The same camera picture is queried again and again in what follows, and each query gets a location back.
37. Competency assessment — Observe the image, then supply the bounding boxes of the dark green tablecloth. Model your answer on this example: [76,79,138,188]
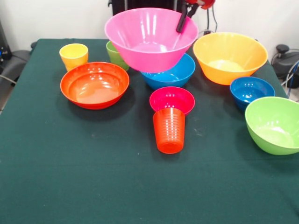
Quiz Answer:
[0,38,299,224]

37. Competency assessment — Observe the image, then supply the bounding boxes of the yellow cup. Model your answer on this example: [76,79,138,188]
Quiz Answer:
[59,43,89,72]

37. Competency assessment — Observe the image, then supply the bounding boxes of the light green bowl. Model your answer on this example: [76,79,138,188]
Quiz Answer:
[244,96,299,156]

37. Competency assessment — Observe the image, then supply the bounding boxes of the orange-red ribbed cup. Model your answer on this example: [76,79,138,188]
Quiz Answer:
[153,107,186,154]

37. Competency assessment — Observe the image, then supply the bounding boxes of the black equipment box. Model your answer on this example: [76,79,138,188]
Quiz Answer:
[0,20,12,68]

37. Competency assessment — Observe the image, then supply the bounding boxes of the small magenta bowl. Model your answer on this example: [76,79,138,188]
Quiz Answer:
[149,86,196,116]

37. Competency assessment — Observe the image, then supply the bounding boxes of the small dark blue bowl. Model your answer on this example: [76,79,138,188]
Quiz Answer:
[229,76,276,111]

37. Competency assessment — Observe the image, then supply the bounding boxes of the large pink bowl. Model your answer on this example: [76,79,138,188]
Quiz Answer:
[104,7,199,73]

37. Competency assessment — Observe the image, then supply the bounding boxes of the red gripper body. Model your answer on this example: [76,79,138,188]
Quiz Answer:
[185,0,215,10]

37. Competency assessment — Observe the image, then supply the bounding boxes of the green cup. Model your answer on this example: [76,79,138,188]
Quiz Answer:
[106,41,129,71]

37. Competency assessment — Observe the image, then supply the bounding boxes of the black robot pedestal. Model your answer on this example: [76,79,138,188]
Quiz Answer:
[108,0,191,40]

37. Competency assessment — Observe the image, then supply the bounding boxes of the light blue bowl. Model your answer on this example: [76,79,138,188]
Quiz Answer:
[140,53,196,91]

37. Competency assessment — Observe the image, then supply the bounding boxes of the large orange bowl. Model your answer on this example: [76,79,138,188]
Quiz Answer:
[192,32,269,85]

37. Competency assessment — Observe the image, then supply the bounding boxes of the red shallow bowl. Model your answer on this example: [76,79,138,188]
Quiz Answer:
[60,62,130,110]

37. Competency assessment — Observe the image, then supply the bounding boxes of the black wall cable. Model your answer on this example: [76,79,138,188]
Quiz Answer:
[206,7,219,35]

